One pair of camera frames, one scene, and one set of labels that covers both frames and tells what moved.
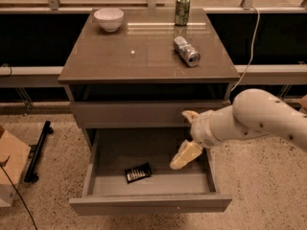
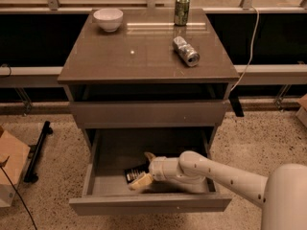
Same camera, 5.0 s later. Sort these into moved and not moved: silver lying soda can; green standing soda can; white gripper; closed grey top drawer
Moved: white gripper
Not moved: green standing soda can; silver lying soda can; closed grey top drawer
